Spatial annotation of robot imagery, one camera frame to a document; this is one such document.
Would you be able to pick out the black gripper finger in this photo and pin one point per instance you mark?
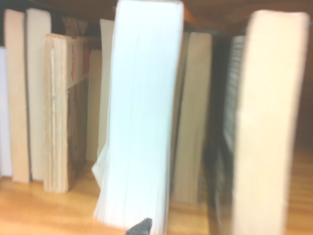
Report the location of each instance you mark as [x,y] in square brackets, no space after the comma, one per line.
[143,227]

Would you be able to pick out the thick paperback book dark cover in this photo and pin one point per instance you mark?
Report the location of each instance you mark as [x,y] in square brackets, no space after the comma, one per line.
[141,110]

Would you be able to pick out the blue cover paperback book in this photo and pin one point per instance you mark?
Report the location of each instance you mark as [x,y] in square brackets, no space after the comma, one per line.
[220,171]
[193,122]

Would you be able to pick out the wooden bookshelf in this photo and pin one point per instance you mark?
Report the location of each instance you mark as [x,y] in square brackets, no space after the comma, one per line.
[36,210]

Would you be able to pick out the cream-paged paperback book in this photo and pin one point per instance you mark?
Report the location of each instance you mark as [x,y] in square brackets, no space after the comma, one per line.
[94,110]

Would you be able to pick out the worn tan paperback book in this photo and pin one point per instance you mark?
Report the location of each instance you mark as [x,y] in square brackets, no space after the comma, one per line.
[56,122]

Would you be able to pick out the white books middle right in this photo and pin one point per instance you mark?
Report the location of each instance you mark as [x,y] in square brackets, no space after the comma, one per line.
[269,122]

